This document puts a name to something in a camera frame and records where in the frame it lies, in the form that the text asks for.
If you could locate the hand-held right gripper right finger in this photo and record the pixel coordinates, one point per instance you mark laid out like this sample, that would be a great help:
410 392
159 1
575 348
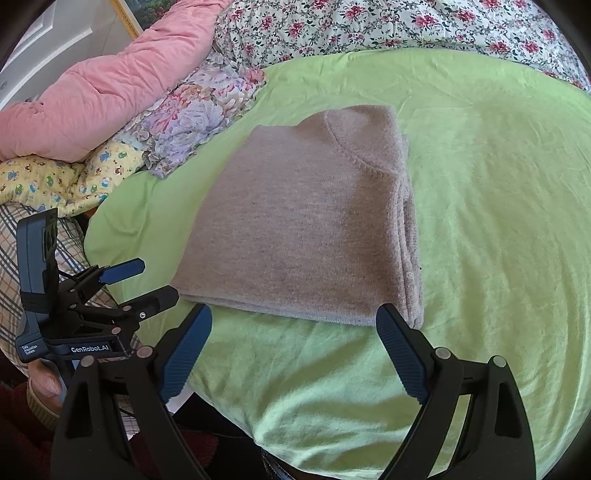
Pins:
404 355

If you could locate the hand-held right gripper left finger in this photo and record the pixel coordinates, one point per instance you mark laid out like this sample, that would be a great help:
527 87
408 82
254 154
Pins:
184 355

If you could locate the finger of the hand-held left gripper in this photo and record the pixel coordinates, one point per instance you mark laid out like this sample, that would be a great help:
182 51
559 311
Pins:
122 271
154 300

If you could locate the beige knit sweater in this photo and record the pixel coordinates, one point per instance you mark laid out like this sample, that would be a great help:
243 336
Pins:
300 221

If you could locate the person's left forearm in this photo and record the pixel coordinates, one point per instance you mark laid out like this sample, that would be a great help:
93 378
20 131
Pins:
39 408

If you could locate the person's left hand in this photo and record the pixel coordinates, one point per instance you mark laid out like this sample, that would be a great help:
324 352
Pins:
44 378

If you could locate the plaid cloth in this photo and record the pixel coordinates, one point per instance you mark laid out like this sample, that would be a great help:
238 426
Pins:
9 258

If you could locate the yellow cartoon print pillow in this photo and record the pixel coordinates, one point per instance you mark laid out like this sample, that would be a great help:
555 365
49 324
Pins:
55 180

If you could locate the green bed sheet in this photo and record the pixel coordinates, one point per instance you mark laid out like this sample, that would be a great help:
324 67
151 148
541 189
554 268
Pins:
485 230

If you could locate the pastel floral pillow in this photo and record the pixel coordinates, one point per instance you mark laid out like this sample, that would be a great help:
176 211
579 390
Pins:
198 110

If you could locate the pink quilted blanket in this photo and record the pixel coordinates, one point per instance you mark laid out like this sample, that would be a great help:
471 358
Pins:
106 83

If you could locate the white door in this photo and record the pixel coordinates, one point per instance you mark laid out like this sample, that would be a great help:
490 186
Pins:
51 41

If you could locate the framed landscape painting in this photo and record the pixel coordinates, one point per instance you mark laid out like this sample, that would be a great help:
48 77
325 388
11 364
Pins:
131 16

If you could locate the white rose print quilt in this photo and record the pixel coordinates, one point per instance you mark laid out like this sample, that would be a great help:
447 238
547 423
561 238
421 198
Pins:
392 23

